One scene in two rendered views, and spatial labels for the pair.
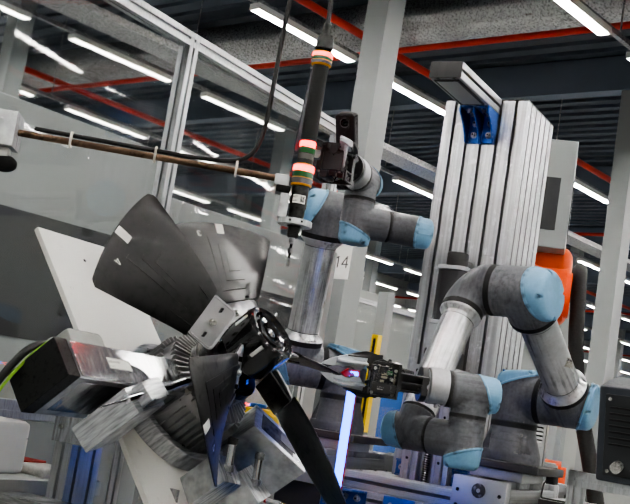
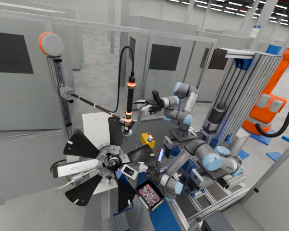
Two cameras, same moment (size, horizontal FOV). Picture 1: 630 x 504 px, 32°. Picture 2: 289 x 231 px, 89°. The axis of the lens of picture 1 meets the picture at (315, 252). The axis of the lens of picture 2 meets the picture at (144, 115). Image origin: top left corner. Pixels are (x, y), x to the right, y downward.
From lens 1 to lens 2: 189 cm
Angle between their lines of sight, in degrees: 49
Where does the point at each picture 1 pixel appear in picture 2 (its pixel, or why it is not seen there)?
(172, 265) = (85, 148)
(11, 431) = not seen: hidden behind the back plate
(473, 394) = (171, 189)
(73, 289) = (88, 130)
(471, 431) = (169, 195)
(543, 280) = (210, 162)
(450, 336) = (180, 160)
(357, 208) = (166, 111)
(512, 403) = not seen: hidden behind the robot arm
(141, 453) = (93, 173)
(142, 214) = (75, 136)
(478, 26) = not seen: outside the picture
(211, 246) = (116, 125)
